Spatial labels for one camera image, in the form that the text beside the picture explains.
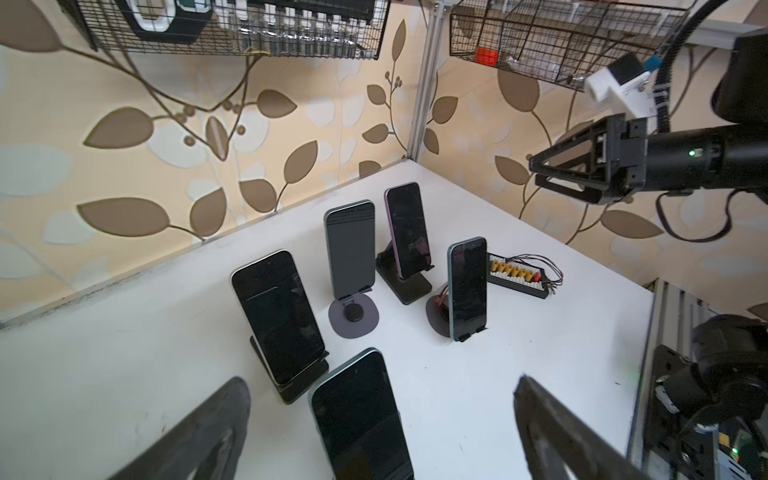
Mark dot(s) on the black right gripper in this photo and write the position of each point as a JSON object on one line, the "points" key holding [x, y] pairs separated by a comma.
{"points": [[613, 148]]}

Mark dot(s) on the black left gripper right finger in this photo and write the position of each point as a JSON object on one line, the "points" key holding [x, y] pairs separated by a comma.
{"points": [[558, 445]]}

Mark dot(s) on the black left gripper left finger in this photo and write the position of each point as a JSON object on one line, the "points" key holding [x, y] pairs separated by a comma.
{"points": [[206, 444]]}

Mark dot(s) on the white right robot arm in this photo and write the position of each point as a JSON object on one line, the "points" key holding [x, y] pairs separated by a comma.
{"points": [[702, 403]]}

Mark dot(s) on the black flat phone stand left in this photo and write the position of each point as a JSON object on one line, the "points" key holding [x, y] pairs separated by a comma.
{"points": [[300, 378]]}

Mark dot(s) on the silver phone left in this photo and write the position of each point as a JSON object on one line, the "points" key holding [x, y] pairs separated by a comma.
{"points": [[277, 308]]}

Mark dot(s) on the grey round phone stand back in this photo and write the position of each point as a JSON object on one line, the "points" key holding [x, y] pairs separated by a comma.
{"points": [[354, 316]]}

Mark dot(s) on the purple phone back right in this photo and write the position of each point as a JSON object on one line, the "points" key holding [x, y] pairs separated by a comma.
{"points": [[408, 229]]}

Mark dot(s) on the black flat stand back right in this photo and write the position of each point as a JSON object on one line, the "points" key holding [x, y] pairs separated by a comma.
{"points": [[407, 291]]}

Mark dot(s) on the black charging board yellow plugs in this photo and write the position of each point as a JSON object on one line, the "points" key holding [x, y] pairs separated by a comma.
{"points": [[531, 274]]}

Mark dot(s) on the red cap in basket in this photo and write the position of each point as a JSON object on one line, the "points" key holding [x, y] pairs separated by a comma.
{"points": [[485, 56]]}

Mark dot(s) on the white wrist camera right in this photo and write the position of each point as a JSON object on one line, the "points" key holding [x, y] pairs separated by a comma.
{"points": [[622, 86]]}

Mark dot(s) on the black wire basket right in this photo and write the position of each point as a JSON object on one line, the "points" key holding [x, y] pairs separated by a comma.
{"points": [[564, 42]]}

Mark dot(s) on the black wire basket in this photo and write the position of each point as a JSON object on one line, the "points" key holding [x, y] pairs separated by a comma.
{"points": [[564, 42], [334, 29]]}

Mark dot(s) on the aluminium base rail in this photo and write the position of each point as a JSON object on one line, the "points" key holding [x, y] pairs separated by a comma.
{"points": [[668, 346]]}

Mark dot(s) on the black wire basket back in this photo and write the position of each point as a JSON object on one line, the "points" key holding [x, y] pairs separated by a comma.
{"points": [[334, 29]]}

